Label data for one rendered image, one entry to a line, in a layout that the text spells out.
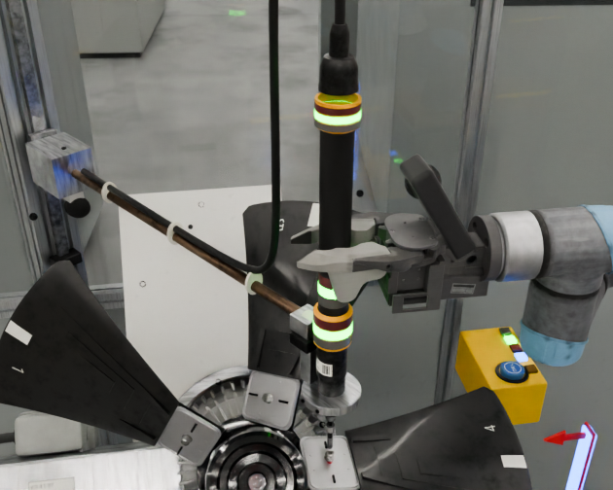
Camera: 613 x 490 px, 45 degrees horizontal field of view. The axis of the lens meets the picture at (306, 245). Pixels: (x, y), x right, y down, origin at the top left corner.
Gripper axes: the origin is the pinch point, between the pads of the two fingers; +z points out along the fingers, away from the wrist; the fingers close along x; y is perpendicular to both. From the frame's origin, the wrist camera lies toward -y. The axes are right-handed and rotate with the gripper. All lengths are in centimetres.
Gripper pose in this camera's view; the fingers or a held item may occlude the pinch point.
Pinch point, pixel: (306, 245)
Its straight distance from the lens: 75.7
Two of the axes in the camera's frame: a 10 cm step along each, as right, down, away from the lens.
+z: -9.9, 0.8, -1.3
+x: -1.5, -5.1, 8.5
